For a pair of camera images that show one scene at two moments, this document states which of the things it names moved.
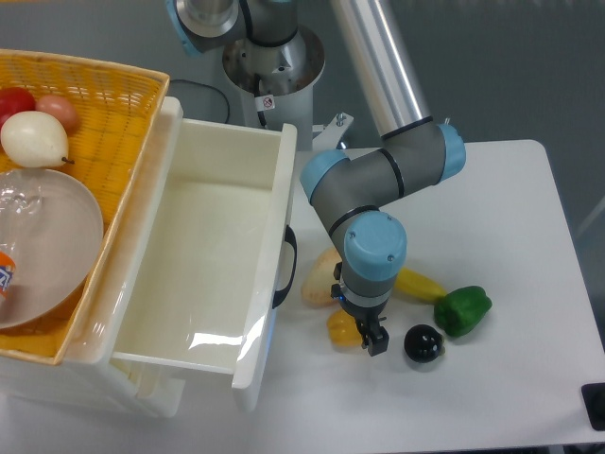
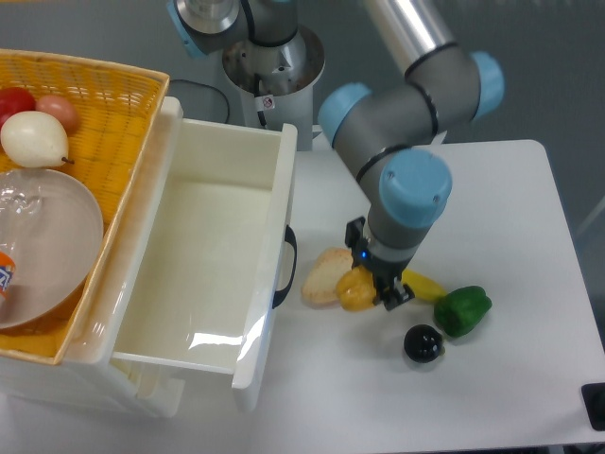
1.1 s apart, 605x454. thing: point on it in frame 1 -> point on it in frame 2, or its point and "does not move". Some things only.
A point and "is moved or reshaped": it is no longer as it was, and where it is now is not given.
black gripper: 368,322 -> 388,288
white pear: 32,139 does not move
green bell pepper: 460,309 does not move
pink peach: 60,109 does not move
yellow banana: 415,286 does not move
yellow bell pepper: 342,328 is moved or reshaped
